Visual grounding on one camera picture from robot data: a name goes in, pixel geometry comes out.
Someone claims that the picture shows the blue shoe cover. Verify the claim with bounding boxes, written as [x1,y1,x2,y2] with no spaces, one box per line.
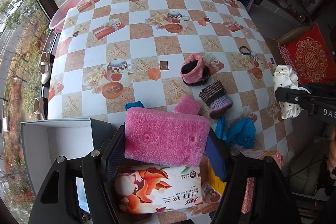
[124,101,145,110]
[215,117,256,149]

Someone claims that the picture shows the white polka dot scrunchie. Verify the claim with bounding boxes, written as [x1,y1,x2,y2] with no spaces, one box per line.
[273,65,311,120]

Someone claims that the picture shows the large pink foam sponge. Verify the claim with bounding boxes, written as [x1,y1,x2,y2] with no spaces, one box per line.
[125,107,211,167]

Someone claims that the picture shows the purple knitted bootie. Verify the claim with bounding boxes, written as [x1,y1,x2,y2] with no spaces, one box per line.
[199,80,233,119]

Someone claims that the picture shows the small pink foam sponge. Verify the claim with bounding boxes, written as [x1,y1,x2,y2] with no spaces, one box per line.
[173,96,201,115]

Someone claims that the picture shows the red embroidered cushion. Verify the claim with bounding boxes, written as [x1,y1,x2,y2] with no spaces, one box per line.
[285,24,336,85]

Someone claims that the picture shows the red checked cloth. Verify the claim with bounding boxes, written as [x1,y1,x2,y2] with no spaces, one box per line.
[277,43,296,70]

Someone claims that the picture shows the grey open cardboard box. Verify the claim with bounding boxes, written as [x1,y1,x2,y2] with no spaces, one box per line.
[21,118,116,196]

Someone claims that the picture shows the brown wooden chair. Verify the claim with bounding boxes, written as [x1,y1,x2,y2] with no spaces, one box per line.
[264,26,311,65]

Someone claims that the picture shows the orange fox tissue pack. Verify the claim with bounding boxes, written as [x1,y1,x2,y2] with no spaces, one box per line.
[114,165,203,214]

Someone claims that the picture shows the cream shoe far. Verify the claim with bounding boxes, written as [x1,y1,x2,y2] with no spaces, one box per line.
[34,97,48,120]

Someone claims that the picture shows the pink fleece bootie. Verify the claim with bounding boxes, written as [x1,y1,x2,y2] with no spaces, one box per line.
[180,53,210,86]

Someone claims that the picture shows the checkered patterned tablecloth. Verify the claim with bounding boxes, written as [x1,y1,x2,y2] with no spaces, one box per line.
[48,0,294,163]

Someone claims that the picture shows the pink plastic basin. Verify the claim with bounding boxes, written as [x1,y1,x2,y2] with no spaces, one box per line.
[49,0,92,32]

